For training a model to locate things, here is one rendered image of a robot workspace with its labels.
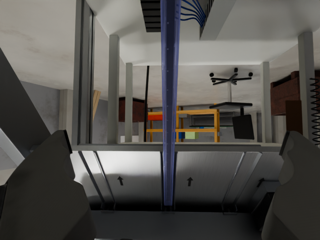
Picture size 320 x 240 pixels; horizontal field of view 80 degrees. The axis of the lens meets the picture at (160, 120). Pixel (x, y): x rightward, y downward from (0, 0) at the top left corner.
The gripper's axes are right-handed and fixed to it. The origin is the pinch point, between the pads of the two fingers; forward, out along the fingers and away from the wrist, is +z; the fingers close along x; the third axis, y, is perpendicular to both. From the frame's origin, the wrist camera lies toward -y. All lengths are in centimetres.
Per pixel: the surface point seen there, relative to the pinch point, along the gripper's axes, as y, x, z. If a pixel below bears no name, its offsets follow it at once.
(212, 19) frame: -6.0, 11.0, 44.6
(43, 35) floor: 6, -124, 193
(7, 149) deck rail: 8.1, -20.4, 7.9
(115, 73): 10, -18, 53
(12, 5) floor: -17, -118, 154
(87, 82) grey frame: 8.3, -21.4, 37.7
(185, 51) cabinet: 6, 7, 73
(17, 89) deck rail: 1.4, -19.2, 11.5
